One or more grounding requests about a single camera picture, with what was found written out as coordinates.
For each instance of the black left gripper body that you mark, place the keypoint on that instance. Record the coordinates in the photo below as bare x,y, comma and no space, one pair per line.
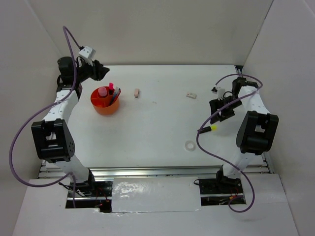
84,72

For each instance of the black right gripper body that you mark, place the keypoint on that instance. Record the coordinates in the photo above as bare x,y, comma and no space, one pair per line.
225,102

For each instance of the pink highlighter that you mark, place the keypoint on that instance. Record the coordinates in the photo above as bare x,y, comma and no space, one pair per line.
111,88

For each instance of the red pen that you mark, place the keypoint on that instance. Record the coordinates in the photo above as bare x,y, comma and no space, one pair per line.
113,94

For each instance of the blue patterned pen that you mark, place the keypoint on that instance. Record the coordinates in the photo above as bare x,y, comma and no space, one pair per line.
117,95

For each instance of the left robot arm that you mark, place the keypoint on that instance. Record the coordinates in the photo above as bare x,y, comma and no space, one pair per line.
52,138

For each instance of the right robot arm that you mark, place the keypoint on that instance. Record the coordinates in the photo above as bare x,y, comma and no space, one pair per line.
256,133

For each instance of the small white eraser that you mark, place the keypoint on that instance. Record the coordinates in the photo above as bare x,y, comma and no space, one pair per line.
191,95

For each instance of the yellow highlighter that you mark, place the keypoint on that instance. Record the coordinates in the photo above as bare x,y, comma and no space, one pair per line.
207,129

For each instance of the orange round organizer container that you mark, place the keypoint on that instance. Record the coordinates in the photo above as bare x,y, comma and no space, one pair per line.
103,106

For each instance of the pink eraser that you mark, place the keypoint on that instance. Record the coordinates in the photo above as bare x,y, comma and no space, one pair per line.
136,93

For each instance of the clear tape roll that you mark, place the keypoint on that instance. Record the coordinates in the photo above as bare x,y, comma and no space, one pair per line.
190,145

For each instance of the white foil cover sheet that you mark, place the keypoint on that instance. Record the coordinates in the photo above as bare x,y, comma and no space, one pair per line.
155,194

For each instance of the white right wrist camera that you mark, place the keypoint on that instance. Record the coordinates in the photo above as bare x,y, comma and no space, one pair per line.
219,92

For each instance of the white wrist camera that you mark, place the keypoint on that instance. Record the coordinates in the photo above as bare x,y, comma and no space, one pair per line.
219,92
87,53

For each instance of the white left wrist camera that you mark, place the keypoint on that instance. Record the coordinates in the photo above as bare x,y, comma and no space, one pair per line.
87,53

